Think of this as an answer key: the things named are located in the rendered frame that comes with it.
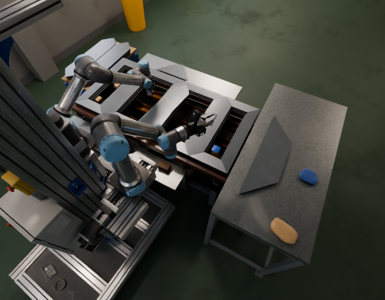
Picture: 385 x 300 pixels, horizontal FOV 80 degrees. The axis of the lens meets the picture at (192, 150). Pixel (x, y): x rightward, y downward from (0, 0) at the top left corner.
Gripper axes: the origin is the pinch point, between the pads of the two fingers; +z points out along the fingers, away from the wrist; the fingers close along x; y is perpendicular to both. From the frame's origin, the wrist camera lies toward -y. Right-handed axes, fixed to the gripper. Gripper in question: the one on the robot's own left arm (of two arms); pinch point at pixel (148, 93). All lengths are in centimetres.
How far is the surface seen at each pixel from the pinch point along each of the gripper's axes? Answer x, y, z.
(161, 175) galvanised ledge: -55, 46, 24
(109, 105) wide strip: -24.4, -27.7, 5.8
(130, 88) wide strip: 1.8, -23.5, 5.8
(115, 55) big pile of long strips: 38, -71, 7
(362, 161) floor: 101, 227, 92
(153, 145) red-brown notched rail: -41, 30, 10
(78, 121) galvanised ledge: -45, -56, 24
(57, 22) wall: 92, -238, 42
